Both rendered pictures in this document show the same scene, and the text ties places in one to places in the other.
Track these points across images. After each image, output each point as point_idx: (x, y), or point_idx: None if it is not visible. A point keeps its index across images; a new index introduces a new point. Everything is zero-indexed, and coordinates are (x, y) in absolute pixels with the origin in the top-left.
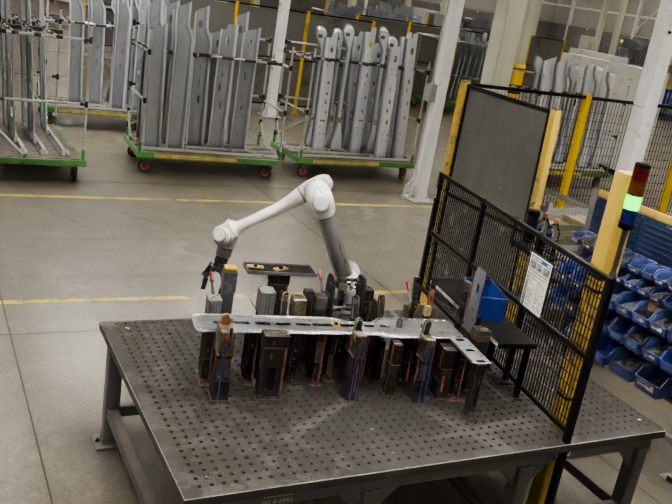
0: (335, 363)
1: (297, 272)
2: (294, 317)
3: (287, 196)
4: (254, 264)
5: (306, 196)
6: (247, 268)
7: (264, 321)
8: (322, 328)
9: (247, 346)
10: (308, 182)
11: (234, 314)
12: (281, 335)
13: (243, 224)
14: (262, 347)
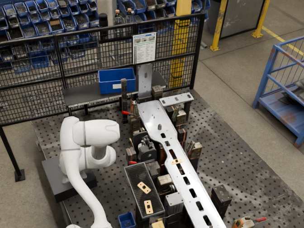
0: None
1: (145, 175)
2: (177, 186)
3: (73, 163)
4: (149, 206)
5: (103, 141)
6: (159, 211)
7: (196, 205)
8: (187, 168)
9: (205, 222)
10: (79, 135)
11: (196, 227)
12: (224, 189)
13: (104, 212)
14: (223, 206)
